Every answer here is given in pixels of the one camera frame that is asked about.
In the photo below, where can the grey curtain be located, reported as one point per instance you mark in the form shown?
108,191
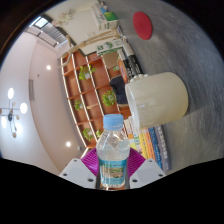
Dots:
50,35

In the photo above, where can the flat round red coaster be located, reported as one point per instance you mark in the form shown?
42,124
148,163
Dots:
142,25

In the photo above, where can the ceiling air vent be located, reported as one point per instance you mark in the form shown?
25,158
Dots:
31,90

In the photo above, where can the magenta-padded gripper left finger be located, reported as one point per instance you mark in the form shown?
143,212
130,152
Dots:
76,171

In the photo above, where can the dark book stack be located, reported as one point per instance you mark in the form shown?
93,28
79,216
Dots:
133,63

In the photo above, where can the tan chair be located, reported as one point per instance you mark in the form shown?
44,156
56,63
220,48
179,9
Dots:
110,60

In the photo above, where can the black-framed window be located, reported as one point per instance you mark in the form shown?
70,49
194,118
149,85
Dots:
40,22

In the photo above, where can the clear blue-capped water bottle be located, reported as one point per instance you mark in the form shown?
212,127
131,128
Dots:
112,150

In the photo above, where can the dark blue chair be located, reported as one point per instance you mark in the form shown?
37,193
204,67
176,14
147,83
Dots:
118,89

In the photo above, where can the green and white carton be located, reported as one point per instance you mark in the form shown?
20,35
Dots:
110,46

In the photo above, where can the cream ceramic mug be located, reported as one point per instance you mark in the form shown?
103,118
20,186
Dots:
160,100

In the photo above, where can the white book stack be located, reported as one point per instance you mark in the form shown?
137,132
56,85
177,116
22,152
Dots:
96,13

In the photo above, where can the wooden wall shelf unit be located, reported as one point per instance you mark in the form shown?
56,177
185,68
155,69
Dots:
90,93

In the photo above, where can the round recessed ceiling light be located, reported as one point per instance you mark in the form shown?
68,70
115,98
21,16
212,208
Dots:
68,144
48,67

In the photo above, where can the green tissue box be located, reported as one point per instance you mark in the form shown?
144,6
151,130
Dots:
110,21

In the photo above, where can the colourful book stack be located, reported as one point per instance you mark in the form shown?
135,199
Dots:
150,146

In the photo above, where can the branched ceiling lamp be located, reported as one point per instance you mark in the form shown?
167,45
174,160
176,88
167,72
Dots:
11,113

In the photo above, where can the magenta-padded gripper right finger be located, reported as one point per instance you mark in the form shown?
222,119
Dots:
148,171

